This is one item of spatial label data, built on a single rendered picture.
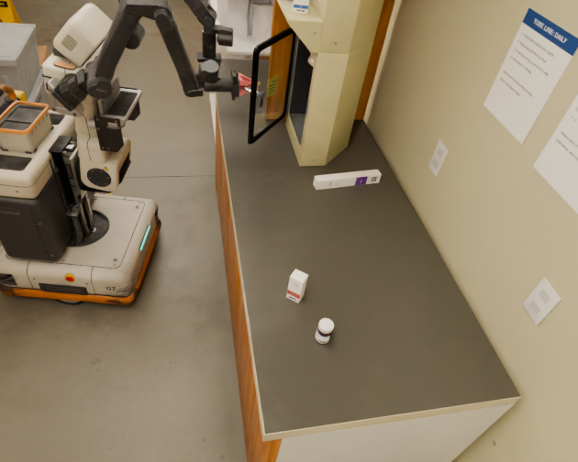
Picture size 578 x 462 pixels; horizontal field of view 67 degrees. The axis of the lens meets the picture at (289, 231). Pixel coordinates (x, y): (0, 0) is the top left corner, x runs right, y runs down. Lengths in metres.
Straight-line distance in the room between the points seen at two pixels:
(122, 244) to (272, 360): 1.39
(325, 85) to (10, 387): 1.87
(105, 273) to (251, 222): 0.99
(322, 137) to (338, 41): 0.37
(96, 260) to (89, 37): 1.07
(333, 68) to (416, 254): 0.71
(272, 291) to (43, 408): 1.31
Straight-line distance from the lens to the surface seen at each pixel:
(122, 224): 2.52
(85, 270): 2.34
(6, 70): 3.45
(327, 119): 1.73
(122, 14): 1.49
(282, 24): 1.93
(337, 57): 1.62
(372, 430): 1.27
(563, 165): 1.24
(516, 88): 1.38
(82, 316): 2.52
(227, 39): 1.98
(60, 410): 2.29
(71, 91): 1.74
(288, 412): 1.16
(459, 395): 1.31
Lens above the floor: 2.00
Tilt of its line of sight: 44 degrees down
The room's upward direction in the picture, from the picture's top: 10 degrees clockwise
